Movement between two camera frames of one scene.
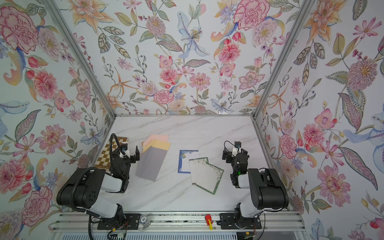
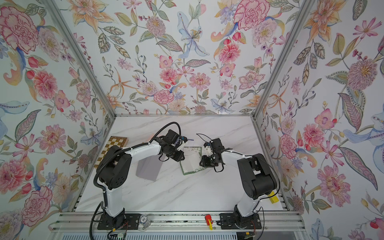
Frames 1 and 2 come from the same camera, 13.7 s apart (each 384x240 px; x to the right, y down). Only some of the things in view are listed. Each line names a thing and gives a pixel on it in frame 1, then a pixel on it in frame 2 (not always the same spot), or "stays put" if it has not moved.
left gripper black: [137, 153] -> [179, 157]
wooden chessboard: [104, 160] stays put
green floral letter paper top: [209, 178] -> [191, 163]
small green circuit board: [119, 236] stays put
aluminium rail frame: [179, 226] stays put
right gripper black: [225, 153] -> [205, 163]
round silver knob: [144, 222] stays put
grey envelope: [150, 162] stays put
